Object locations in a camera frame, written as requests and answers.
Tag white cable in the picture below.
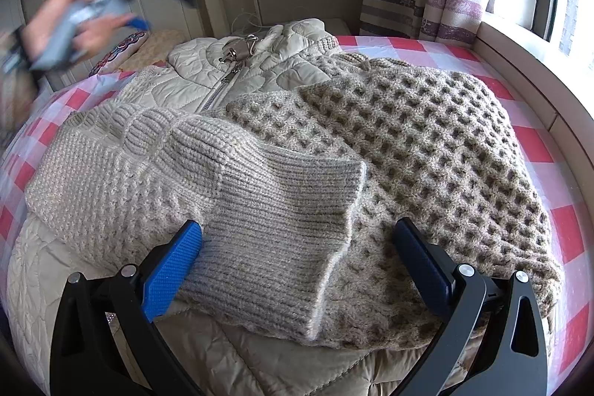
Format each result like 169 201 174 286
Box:
231 5 261 31

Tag person's left hand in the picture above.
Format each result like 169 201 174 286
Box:
22 0 136 59

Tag beige quilted jacket knit sleeves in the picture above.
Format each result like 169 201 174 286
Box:
9 18 564 396

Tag cream window sill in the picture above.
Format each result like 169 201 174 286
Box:
477 19 594 197

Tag colourful printed pillow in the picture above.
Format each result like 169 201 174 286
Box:
88 29 150 78

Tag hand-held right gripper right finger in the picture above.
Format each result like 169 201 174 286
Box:
392 217 548 396

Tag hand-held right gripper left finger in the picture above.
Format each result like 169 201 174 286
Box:
49 219 205 396

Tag cream textured pillow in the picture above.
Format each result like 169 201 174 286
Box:
116 29 187 69

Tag red white checked bed sheet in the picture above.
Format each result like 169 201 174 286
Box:
0 34 594 396

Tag white wooden headboard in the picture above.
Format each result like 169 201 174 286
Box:
0 0 219 93

